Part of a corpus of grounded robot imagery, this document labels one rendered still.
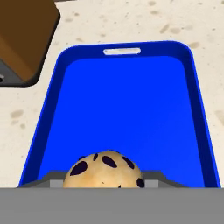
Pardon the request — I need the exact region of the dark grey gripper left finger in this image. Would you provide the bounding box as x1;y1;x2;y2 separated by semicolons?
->
17;170;70;189

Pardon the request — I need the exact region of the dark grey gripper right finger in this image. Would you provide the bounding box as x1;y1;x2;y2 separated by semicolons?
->
141;170;187;189

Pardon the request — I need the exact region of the tan muffin with dark chips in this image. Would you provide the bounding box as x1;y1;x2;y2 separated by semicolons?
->
62;150;146;189

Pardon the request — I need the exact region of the blue tray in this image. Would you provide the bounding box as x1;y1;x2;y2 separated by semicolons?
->
17;40;221;189

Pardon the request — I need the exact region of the brown wooden block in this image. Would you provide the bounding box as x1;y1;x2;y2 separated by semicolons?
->
0;0;61;88

